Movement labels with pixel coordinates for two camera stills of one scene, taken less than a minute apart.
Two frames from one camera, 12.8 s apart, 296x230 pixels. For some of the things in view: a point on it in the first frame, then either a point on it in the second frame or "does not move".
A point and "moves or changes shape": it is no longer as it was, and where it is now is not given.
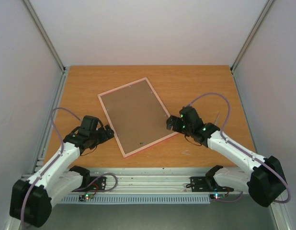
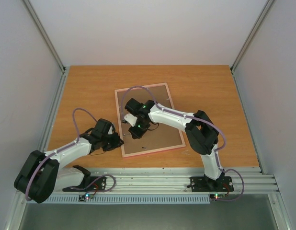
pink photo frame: (137, 116) moves or changes shape
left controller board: (83, 198) does not move
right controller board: (216, 196) does not move
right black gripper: (174, 123) to (134, 132)
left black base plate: (101, 183) does not move
